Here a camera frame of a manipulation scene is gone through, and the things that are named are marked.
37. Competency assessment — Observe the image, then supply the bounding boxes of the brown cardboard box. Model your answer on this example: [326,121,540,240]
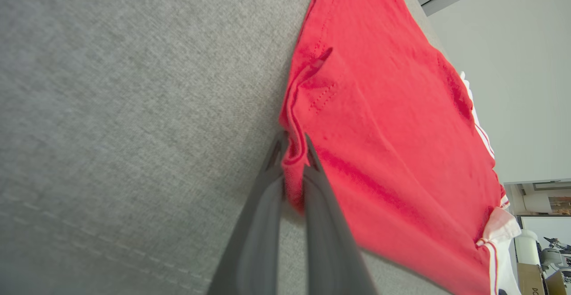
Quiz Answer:
[517,263,547,295]

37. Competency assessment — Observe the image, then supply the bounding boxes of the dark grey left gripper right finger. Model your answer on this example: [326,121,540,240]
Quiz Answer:
[302,133,379,295]

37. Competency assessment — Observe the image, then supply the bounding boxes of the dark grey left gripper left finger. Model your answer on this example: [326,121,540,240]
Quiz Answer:
[207,131,290,295]

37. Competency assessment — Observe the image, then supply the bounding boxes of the white wheeled robot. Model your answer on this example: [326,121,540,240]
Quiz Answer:
[539,236,571,280]

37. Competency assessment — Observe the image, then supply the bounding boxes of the red shorts with white stripes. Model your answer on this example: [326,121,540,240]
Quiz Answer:
[279,0,522,295]

